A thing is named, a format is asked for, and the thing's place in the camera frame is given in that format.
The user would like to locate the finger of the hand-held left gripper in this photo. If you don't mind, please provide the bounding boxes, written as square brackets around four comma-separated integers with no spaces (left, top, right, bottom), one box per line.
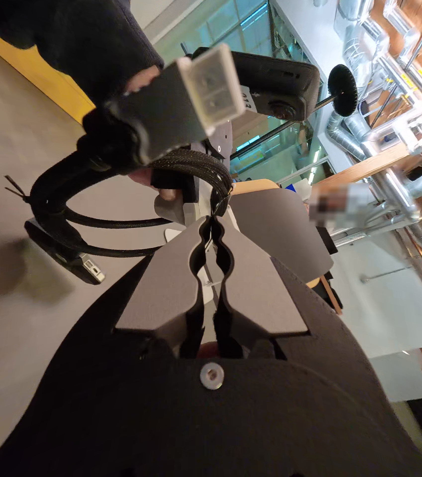
[183,183,215,227]

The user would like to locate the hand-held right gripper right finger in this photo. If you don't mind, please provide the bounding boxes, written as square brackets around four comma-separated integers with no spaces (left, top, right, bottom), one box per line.
[213,217,309,354]

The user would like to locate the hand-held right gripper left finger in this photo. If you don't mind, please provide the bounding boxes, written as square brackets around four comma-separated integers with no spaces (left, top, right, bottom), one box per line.
[115,216,211,359]

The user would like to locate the black braided hdmi cable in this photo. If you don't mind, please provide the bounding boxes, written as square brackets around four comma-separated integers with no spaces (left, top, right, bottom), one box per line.
[24,42,247,286]

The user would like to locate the person's left forearm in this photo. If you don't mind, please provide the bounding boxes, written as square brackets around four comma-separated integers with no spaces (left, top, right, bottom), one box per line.
[0,0,165,106]

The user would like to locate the person's left hand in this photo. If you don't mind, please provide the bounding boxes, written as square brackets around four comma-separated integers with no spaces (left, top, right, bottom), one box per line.
[124,64,179,202]

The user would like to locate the white metal stand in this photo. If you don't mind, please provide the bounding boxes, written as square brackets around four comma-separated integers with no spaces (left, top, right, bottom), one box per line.
[164,214,241,307]

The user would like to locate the monitor on white stand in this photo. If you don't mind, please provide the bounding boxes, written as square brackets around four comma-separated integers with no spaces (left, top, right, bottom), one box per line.
[230,179,344,316]

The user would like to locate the black round ceiling fixture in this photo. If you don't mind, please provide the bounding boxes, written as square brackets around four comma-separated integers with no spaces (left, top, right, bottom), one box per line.
[327,63,359,118]

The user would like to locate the shiny insulated ceiling pipes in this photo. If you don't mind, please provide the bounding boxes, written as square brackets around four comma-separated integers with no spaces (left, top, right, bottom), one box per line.
[336,0,422,266]

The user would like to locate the yellow bin with cardboard divider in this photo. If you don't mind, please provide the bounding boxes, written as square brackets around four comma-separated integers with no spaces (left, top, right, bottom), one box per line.
[0,9,96,124]

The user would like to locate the silver ventilation duct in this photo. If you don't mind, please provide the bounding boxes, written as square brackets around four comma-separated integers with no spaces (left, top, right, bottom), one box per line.
[326,111,369,161]

